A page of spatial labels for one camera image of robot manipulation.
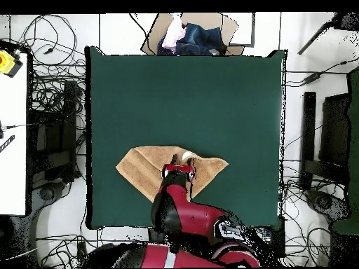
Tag dark green table cloth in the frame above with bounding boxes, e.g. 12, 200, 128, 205
84, 46, 288, 229

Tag black tripod leg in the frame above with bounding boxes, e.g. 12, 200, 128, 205
297, 11, 359, 55

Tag black cable tangle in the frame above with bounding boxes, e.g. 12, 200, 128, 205
22, 13, 86, 113
252, 225, 332, 267

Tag black power strip box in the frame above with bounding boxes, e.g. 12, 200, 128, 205
269, 218, 286, 258

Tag green cloth covered furniture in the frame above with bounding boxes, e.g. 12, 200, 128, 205
330, 67, 359, 235

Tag tan terry towel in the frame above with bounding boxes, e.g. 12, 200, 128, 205
115, 145, 229, 203

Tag black floor stand frame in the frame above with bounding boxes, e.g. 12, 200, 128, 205
298, 91, 351, 191
27, 79, 85, 183

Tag black power adapter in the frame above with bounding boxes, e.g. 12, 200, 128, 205
304, 71, 323, 84

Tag blue denim jeans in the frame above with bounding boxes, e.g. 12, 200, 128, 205
156, 22, 228, 56

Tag white pink garment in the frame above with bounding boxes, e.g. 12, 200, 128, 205
161, 13, 187, 53

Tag brown cardboard box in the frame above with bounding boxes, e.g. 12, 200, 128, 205
140, 12, 245, 56

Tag white side table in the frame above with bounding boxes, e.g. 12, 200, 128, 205
0, 53, 29, 216

